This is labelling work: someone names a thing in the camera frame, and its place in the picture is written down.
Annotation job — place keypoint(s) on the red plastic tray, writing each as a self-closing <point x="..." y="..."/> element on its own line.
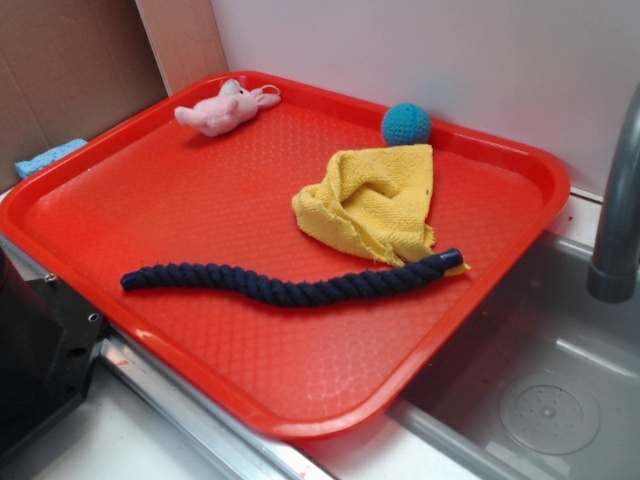
<point x="153" y="192"/>

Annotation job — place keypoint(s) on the yellow terry cloth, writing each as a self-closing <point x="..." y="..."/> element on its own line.
<point x="373" y="203"/>

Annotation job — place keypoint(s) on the pink plush bunny toy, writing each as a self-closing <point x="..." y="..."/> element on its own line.
<point x="233" y="106"/>

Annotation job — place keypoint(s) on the blue crocheted ball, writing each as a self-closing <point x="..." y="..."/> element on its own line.
<point x="406" y="124"/>

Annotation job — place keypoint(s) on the grey toy sink basin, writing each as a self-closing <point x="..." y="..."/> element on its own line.
<point x="541" y="381"/>

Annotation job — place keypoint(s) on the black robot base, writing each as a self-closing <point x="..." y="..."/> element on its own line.
<point x="50" y="339"/>

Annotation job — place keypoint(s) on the grey faucet spout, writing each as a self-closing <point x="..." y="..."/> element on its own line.
<point x="613" y="268"/>

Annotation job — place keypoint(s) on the light blue sponge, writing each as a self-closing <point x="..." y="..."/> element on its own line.
<point x="26" y="168"/>

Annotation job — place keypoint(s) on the brown cardboard panel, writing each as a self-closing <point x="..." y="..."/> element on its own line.
<point x="70" y="69"/>

